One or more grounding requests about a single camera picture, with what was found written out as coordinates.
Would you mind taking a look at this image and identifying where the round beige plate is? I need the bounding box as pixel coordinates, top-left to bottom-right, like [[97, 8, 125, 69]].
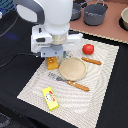
[[59, 57, 87, 81]]

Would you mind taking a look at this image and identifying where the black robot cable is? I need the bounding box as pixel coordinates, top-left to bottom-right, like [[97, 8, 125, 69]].
[[0, 51, 38, 69]]

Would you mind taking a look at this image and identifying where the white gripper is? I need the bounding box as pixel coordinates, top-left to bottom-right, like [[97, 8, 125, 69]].
[[31, 25, 83, 57]]

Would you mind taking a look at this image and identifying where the yellow butter box toy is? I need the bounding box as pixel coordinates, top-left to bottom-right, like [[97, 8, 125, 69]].
[[42, 87, 59, 111]]

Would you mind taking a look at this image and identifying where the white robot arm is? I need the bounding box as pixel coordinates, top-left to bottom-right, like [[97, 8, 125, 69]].
[[13, 0, 82, 57]]

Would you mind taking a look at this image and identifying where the large dark grey pot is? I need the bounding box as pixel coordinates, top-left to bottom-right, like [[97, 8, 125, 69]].
[[84, 0, 107, 26]]

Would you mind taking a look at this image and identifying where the beige woven placemat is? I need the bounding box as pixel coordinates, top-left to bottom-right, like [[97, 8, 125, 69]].
[[17, 39, 119, 128]]

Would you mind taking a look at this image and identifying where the knife with orange handle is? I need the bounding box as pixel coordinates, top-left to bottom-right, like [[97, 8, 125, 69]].
[[81, 57, 102, 65]]

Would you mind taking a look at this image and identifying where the beige bowl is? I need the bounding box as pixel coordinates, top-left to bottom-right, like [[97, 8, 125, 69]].
[[121, 7, 128, 30]]

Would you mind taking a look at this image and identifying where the fork with orange handle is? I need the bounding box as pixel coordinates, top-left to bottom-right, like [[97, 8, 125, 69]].
[[48, 72, 90, 92]]

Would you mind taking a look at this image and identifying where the small dark grey pot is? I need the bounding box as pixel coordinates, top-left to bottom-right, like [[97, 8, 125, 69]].
[[71, 2, 87, 21]]

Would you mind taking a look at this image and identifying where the orange bread loaf toy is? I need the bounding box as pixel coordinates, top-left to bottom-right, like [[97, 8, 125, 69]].
[[46, 57, 59, 70]]

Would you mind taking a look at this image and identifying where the red toy tomato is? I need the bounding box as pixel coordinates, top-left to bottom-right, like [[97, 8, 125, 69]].
[[82, 44, 94, 55]]

